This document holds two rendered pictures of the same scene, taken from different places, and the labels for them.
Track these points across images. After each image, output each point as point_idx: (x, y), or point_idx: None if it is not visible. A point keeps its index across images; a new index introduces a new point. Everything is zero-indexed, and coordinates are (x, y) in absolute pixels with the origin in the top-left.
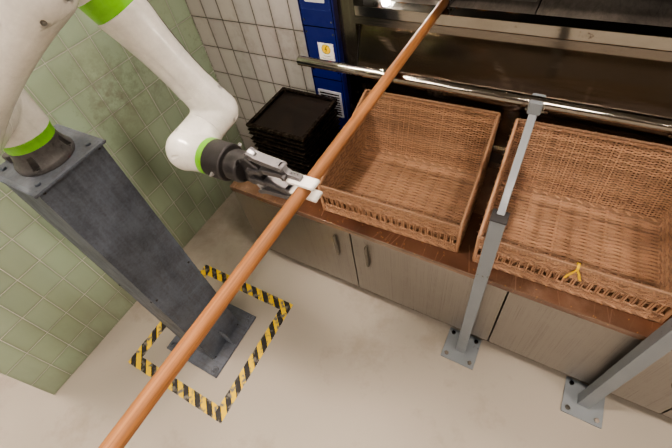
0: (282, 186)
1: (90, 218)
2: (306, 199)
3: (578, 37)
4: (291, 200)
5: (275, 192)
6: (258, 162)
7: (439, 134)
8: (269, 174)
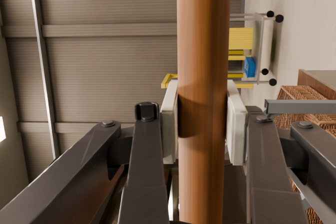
0: (248, 154)
1: None
2: (235, 88)
3: None
4: (177, 28)
5: (334, 172)
6: (44, 187)
7: None
8: (148, 158)
